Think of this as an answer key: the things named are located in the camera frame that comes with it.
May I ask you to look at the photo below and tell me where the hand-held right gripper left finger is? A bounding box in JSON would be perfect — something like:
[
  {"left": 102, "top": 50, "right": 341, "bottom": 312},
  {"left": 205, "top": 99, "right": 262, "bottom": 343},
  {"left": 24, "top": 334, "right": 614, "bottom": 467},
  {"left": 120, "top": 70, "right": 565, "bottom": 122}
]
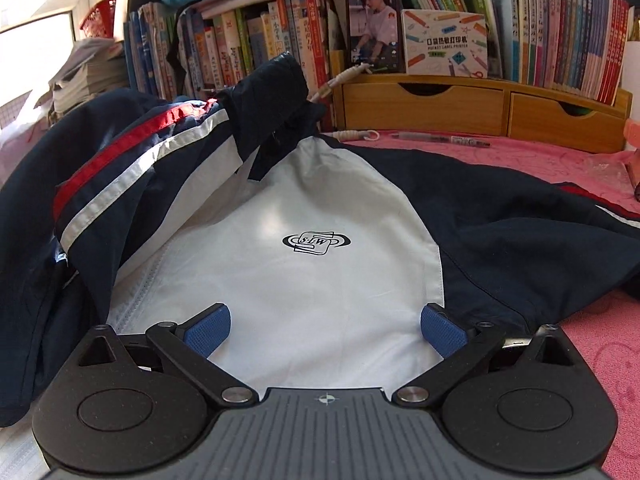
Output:
[{"left": 75, "top": 302, "right": 261, "bottom": 404}]

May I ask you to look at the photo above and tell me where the black smartphone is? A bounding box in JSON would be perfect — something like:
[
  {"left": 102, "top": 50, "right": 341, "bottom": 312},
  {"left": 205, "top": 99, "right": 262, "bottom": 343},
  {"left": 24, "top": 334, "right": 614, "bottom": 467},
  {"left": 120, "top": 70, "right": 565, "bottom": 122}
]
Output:
[{"left": 345, "top": 0, "right": 407, "bottom": 75}]

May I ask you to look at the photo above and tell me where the row of books on organizer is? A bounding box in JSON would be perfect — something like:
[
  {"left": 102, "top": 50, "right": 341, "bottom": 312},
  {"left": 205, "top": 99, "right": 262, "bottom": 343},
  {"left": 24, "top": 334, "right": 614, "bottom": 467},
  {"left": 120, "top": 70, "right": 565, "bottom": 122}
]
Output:
[{"left": 322, "top": 0, "right": 631, "bottom": 106}]

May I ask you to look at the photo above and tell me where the wooden drawer organizer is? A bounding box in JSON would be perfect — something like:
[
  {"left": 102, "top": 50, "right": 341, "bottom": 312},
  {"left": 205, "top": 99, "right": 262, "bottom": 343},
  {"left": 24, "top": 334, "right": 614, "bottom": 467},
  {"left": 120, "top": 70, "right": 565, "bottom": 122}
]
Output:
[{"left": 332, "top": 75, "right": 633, "bottom": 153}]

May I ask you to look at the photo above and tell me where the red plastic basket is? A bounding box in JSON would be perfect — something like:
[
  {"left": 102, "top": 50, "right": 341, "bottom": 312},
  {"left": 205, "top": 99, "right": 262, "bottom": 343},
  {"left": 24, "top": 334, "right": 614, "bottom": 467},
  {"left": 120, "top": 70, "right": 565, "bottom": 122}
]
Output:
[{"left": 80, "top": 0, "right": 117, "bottom": 41}]

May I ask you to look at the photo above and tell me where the white printed carton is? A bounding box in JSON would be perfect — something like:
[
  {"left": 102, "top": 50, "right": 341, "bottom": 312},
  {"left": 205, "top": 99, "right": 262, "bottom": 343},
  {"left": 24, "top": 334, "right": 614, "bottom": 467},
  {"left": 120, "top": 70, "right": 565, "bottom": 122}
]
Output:
[{"left": 401, "top": 8, "right": 488, "bottom": 79}]

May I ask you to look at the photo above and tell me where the white charging cable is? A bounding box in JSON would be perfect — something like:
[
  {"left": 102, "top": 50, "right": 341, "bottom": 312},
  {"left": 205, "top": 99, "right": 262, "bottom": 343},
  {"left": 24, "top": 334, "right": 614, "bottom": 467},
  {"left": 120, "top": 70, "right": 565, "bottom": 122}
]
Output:
[{"left": 306, "top": 62, "right": 381, "bottom": 143}]

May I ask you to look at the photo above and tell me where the navy and white jacket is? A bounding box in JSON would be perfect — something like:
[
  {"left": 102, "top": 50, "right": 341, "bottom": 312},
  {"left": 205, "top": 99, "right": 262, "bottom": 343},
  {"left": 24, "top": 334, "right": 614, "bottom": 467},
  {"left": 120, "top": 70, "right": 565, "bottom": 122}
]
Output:
[{"left": 0, "top": 52, "right": 640, "bottom": 480}]

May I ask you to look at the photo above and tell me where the clear pen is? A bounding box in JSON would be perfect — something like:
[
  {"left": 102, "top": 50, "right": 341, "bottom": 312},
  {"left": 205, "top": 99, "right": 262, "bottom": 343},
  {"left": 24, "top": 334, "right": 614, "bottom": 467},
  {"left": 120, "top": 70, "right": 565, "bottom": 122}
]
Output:
[{"left": 391, "top": 131, "right": 492, "bottom": 148}]

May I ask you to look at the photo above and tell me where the stack of workbooks and papers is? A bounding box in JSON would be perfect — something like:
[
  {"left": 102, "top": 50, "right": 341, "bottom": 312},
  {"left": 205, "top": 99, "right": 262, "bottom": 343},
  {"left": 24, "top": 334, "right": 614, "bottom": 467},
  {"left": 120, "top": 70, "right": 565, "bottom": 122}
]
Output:
[{"left": 47, "top": 40, "right": 128, "bottom": 116}]

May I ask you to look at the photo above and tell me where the grey leaning board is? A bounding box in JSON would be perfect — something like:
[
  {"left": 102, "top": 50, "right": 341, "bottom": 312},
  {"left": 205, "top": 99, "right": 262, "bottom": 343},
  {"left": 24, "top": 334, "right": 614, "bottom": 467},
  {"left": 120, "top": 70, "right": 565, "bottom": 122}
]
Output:
[{"left": 116, "top": 0, "right": 151, "bottom": 41}]

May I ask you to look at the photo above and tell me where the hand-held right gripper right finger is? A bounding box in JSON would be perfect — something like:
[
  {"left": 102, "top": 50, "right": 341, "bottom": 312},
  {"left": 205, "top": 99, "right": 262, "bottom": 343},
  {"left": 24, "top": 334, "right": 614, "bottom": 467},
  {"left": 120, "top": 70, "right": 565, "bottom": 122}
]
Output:
[{"left": 392, "top": 302, "right": 581, "bottom": 405}]

